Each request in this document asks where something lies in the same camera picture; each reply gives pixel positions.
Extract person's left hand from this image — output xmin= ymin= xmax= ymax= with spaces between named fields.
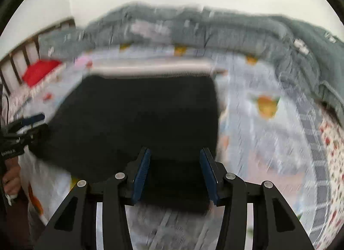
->
xmin=3 ymin=158 xmax=22 ymax=197

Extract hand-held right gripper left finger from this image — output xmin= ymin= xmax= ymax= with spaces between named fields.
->
xmin=35 ymin=146 xmax=152 ymax=250

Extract grey quilt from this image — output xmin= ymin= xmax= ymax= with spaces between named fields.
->
xmin=39 ymin=1 xmax=344 ymax=127

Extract red pillow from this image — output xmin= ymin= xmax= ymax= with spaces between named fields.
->
xmin=21 ymin=59 xmax=63 ymax=87

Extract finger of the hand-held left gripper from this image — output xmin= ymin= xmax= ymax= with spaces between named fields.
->
xmin=5 ymin=113 xmax=46 ymax=132
xmin=3 ymin=124 xmax=50 ymax=147

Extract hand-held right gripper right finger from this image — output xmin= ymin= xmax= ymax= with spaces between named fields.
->
xmin=199 ymin=147 xmax=315 ymax=250

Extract wooden slatted headboard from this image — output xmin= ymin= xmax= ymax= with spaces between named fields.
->
xmin=0 ymin=17 xmax=77 ymax=97

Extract fruit print bed sheet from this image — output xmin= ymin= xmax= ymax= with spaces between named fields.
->
xmin=16 ymin=43 xmax=334 ymax=250

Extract black pants with white stripe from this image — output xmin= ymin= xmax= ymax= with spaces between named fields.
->
xmin=29 ymin=60 xmax=229 ymax=214

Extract floral blanket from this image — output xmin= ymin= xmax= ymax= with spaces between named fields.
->
xmin=309 ymin=117 xmax=344 ymax=250

